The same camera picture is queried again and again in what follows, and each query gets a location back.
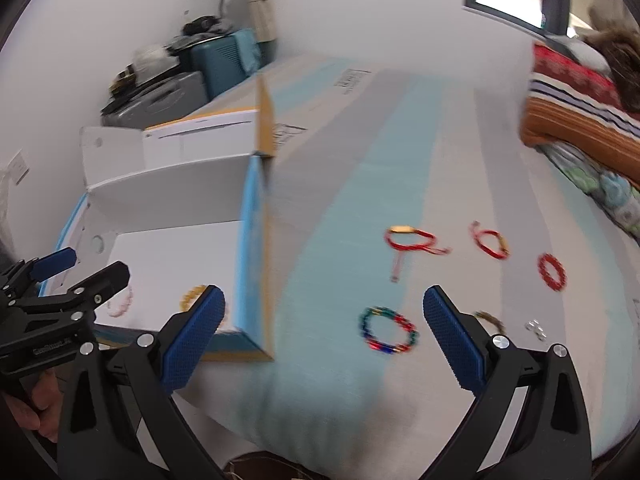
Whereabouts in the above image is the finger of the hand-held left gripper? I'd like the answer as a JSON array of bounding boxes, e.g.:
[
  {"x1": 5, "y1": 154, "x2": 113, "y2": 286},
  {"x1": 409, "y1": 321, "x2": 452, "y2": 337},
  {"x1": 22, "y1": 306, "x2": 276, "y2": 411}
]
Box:
[
  {"x1": 0, "y1": 247, "x2": 78, "y2": 301},
  {"x1": 14, "y1": 260, "x2": 132, "y2": 324}
]

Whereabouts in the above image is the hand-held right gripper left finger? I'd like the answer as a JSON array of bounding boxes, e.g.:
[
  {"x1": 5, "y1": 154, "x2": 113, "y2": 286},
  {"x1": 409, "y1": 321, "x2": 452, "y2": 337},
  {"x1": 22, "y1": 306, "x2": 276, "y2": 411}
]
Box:
[{"x1": 56, "y1": 285, "x2": 226, "y2": 480}]

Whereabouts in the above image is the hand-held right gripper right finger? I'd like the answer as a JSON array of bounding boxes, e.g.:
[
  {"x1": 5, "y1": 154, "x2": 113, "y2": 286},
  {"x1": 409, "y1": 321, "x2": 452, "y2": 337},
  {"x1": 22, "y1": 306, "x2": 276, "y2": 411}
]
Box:
[{"x1": 422, "y1": 285, "x2": 593, "y2": 480}]

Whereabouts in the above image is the multicolour bead bracelet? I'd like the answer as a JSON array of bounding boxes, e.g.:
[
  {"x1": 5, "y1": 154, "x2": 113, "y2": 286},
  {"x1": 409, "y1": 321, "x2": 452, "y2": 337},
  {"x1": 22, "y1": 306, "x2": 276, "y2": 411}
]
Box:
[{"x1": 357, "y1": 306, "x2": 420, "y2": 356}]

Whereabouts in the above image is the white and blue cardboard box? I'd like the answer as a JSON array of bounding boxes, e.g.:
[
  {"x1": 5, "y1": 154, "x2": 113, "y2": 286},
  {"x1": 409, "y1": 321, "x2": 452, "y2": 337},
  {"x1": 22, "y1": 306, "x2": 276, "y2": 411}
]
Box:
[{"x1": 39, "y1": 76, "x2": 277, "y2": 363}]

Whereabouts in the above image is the red bead bracelet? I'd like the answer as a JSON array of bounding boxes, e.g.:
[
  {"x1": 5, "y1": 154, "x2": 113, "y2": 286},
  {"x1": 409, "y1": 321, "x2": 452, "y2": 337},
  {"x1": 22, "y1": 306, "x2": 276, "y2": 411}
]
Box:
[{"x1": 537, "y1": 254, "x2": 567, "y2": 291}]

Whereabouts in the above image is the red cord bracelet gold bar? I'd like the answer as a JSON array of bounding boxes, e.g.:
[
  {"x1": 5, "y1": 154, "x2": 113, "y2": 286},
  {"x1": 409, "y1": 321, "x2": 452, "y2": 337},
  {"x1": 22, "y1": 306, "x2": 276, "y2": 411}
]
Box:
[{"x1": 384, "y1": 225, "x2": 452, "y2": 283}]

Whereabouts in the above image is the person's left hand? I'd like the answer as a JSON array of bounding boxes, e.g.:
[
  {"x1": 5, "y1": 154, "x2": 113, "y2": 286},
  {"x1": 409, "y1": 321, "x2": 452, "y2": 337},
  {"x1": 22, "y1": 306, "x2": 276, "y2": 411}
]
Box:
[{"x1": 5, "y1": 370, "x2": 63, "y2": 443}]

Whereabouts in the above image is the grey suitcase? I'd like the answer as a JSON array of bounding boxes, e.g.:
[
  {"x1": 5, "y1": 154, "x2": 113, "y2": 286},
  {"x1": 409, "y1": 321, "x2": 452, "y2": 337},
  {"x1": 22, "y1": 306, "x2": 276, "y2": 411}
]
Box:
[{"x1": 102, "y1": 71, "x2": 208, "y2": 128}]

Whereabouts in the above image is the striped mattress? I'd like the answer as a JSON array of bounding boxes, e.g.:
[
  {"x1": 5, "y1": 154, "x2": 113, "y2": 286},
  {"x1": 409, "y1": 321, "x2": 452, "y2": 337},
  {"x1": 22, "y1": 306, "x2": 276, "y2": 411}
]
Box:
[{"x1": 172, "y1": 52, "x2": 640, "y2": 478}]

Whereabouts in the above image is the floral quilt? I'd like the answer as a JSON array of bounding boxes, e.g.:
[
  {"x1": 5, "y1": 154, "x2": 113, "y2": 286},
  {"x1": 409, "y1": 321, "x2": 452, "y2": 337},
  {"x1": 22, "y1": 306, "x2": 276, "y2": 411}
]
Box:
[{"x1": 537, "y1": 140, "x2": 640, "y2": 248}]

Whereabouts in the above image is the white plastic bag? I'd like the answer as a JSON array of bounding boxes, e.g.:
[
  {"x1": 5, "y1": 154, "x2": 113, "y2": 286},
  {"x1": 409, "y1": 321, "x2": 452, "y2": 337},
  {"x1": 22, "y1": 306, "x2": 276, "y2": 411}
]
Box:
[{"x1": 132, "y1": 42, "x2": 181, "y2": 76}]

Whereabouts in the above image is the teal suitcase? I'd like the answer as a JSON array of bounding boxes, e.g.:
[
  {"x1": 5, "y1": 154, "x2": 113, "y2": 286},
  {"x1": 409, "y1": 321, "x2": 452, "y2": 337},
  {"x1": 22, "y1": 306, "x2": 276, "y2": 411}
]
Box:
[{"x1": 192, "y1": 27, "x2": 261, "y2": 101}]

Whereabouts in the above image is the striped orange red pillow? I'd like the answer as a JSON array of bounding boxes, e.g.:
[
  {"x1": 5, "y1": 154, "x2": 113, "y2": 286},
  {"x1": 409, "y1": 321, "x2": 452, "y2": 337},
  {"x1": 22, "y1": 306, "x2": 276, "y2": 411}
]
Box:
[{"x1": 519, "y1": 42, "x2": 640, "y2": 191}]

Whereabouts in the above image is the black bag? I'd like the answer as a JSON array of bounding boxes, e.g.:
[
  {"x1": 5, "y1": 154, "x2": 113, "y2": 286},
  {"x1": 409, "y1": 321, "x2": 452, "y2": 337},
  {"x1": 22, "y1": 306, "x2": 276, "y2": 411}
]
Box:
[{"x1": 182, "y1": 17, "x2": 226, "y2": 41}]

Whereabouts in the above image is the light blue cloth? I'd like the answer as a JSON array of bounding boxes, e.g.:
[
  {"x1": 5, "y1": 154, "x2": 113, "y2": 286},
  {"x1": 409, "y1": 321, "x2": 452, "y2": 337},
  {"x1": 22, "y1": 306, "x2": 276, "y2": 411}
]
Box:
[{"x1": 232, "y1": 27, "x2": 261, "y2": 73}]

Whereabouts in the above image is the beige curtain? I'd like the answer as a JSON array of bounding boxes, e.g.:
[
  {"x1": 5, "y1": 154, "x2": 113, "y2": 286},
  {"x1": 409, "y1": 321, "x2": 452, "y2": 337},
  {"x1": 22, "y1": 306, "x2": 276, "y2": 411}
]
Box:
[{"x1": 247, "y1": 0, "x2": 278, "y2": 71}]

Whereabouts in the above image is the grey pillow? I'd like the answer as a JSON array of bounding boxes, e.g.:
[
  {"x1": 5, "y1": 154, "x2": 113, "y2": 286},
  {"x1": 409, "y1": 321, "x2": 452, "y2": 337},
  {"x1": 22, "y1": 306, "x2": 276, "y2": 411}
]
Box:
[{"x1": 565, "y1": 37, "x2": 611, "y2": 73}]

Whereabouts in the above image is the brown fur blanket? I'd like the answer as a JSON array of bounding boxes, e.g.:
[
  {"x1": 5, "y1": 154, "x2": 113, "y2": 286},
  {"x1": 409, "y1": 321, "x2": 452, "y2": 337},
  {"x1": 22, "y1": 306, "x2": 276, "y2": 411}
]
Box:
[{"x1": 585, "y1": 5, "x2": 640, "y2": 111}]

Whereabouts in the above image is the pink bead bracelet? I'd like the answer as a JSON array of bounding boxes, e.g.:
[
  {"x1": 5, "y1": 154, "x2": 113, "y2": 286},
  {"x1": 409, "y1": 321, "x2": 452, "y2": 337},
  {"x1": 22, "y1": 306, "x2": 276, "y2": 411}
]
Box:
[{"x1": 107, "y1": 285, "x2": 136, "y2": 318}]

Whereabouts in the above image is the brown bead bracelet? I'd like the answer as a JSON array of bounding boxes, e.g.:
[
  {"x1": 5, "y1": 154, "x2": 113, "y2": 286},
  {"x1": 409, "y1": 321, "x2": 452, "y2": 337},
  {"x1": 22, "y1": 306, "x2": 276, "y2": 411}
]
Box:
[{"x1": 472, "y1": 310, "x2": 507, "y2": 336}]

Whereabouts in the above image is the yellow bead bracelet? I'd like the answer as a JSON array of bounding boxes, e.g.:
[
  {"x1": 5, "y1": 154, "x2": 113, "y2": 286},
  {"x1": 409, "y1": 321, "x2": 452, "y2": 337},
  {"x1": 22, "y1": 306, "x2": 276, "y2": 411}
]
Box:
[{"x1": 180, "y1": 284, "x2": 231, "y2": 321}]

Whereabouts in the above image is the white wall socket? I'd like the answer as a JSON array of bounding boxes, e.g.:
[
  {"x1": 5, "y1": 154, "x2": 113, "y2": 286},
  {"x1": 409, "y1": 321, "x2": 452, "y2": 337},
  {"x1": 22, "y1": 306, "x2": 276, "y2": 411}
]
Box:
[{"x1": 0, "y1": 149, "x2": 30, "y2": 186}]

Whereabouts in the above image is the red twisted cord bracelet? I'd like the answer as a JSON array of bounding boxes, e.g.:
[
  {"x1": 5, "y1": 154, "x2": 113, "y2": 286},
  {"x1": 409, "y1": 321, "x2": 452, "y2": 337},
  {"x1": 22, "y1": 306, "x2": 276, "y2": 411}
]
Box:
[{"x1": 469, "y1": 222, "x2": 511, "y2": 261}]

